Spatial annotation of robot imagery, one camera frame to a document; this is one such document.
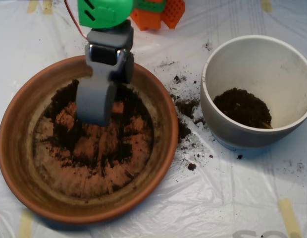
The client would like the white ceramic pot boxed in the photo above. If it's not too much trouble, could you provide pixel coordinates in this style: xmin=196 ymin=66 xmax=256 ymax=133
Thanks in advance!
xmin=200 ymin=34 xmax=307 ymax=151

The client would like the clear plastic sheet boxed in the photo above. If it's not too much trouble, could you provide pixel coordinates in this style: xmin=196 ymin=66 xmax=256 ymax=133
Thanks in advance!
xmin=0 ymin=0 xmax=307 ymax=238

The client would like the dark soil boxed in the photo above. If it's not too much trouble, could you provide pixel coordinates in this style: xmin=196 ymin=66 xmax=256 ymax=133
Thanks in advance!
xmin=212 ymin=87 xmax=273 ymax=129
xmin=41 ymin=79 xmax=149 ymax=178

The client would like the terracotta saucer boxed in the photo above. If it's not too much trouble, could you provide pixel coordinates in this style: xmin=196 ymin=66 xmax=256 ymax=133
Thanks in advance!
xmin=0 ymin=54 xmax=179 ymax=225

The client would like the spilled soil pile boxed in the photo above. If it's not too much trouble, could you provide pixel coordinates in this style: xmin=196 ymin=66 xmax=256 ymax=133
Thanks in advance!
xmin=169 ymin=93 xmax=206 ymax=144

